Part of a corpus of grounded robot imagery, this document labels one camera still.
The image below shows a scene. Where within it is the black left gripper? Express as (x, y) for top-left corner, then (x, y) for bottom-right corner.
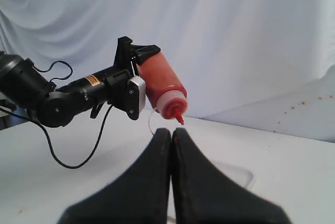
(104, 36), (161, 109)

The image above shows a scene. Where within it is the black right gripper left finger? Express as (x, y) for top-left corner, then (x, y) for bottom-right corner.
(58, 128), (171, 223)

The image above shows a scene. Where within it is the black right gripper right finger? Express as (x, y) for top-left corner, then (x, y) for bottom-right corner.
(170, 128), (291, 223)

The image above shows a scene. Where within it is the red sauce squeeze bottle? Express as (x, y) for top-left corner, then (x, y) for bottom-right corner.
(138, 52), (188, 125)

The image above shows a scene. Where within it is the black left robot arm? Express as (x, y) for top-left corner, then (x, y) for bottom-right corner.
(1, 37), (161, 128)

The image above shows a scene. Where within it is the white rectangular plastic tray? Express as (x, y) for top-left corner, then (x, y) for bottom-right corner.
(167, 160), (255, 222)

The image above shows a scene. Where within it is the white backdrop cloth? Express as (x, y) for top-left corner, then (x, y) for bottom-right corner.
(1, 0), (334, 142)

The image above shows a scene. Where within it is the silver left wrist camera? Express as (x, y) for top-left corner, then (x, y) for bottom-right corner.
(126, 75), (146, 120)

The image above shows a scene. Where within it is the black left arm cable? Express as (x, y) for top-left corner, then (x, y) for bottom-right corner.
(0, 61), (113, 169)

